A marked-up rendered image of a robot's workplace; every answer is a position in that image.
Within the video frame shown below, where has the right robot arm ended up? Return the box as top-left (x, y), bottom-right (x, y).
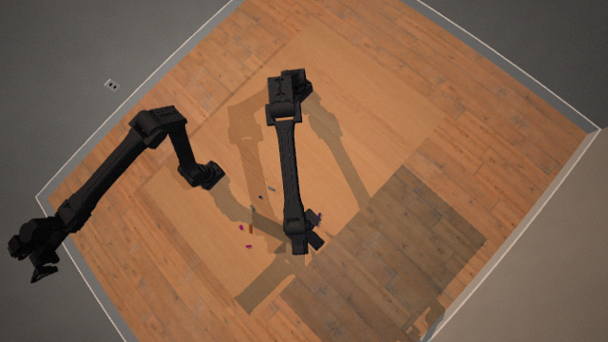
top-left (8, 105), bottom-right (222, 258)

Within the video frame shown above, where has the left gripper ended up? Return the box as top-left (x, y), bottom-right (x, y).
top-left (287, 208), bottom-right (321, 239)

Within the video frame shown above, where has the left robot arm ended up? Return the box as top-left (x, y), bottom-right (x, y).
top-left (265, 68), bottom-right (325, 256)

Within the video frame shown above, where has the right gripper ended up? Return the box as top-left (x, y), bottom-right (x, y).
top-left (18, 241), bottom-right (60, 283)

